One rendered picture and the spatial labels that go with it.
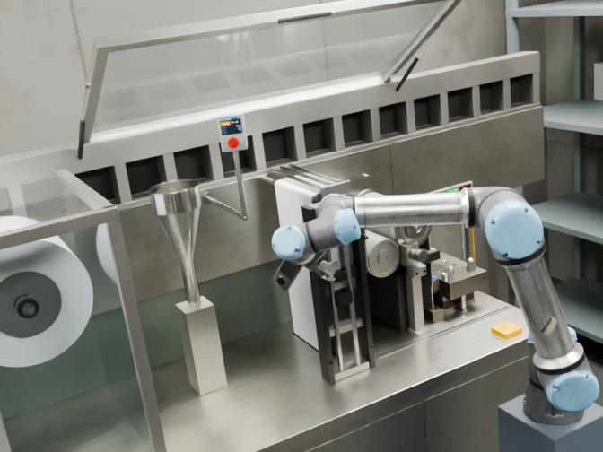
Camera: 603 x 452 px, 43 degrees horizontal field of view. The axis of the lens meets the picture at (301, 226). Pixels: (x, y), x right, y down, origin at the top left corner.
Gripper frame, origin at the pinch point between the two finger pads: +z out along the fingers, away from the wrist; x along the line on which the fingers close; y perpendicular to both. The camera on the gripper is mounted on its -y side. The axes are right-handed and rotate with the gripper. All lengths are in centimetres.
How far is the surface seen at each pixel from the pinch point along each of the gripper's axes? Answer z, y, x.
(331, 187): 16.4, 19.8, 13.1
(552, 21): 245, 186, 32
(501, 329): 51, 20, -49
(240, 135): -4.1, 14.7, 36.7
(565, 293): 251, 65, -70
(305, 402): 18.7, -32.2, -20.0
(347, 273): 18.9, 3.7, -5.9
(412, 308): 51, 7, -24
